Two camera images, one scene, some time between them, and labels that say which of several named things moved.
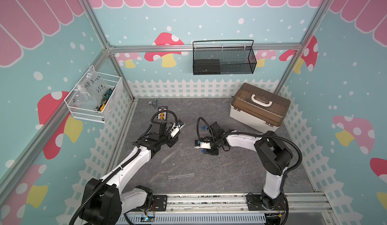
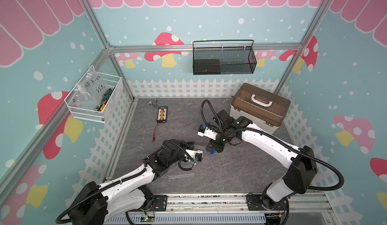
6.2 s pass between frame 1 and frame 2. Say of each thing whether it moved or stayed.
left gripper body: moved
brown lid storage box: stayed
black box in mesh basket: stayed
